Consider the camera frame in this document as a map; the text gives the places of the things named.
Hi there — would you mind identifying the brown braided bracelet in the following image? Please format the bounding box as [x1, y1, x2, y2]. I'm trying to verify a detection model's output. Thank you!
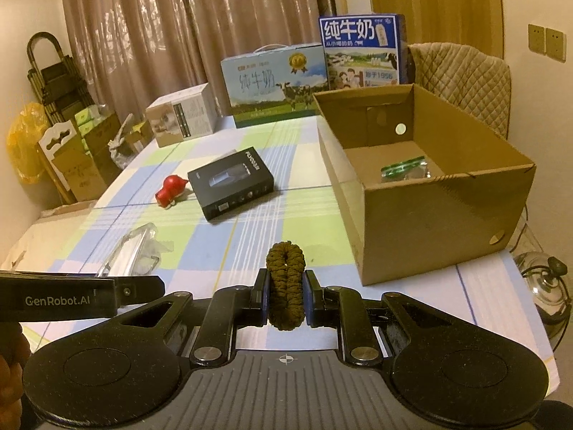
[265, 240, 308, 332]

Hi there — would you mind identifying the black shaver box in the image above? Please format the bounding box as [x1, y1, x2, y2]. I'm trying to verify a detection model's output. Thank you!
[187, 147, 275, 221]

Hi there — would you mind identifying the clear plastic case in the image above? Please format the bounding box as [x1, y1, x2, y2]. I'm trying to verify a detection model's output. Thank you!
[97, 223, 174, 278]

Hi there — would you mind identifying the checked bed sheet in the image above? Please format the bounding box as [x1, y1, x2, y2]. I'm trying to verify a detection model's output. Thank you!
[3, 118, 559, 388]

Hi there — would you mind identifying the red figurine toy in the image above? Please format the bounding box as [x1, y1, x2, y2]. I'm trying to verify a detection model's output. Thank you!
[155, 175, 188, 208]

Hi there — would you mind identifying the cardboard box with tissues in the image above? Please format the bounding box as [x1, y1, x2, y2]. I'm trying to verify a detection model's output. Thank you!
[38, 113, 120, 202]

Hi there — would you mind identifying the open cardboard box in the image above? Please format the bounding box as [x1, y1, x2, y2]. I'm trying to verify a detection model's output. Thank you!
[316, 85, 536, 285]

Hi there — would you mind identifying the yellow plastic bag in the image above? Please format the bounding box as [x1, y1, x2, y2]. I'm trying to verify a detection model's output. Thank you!
[6, 102, 49, 185]

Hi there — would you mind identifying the white beige product box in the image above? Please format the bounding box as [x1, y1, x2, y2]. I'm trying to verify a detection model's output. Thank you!
[145, 82, 220, 148]

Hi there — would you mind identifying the black folding rack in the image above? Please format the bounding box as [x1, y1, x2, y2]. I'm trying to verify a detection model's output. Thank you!
[26, 32, 94, 125]

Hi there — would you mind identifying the glass pot lid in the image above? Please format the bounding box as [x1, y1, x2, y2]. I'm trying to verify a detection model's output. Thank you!
[514, 252, 572, 352]

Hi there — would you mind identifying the light blue milk carton box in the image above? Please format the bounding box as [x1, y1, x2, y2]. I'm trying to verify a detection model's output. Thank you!
[221, 44, 329, 128]

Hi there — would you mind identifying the brown curtain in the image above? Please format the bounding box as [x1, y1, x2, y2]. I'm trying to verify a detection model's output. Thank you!
[63, 0, 328, 116]

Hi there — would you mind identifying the dark blue milk carton box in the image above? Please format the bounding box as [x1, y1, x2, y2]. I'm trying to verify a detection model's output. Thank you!
[319, 14, 408, 89]

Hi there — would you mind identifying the quilted beige chair cover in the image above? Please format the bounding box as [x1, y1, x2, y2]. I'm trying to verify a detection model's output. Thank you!
[409, 42, 512, 138]

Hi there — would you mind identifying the wooden door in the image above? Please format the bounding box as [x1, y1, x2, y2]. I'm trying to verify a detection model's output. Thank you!
[371, 0, 504, 57]

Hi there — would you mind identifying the double wall socket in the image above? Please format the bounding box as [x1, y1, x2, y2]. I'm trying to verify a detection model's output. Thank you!
[528, 24, 566, 63]

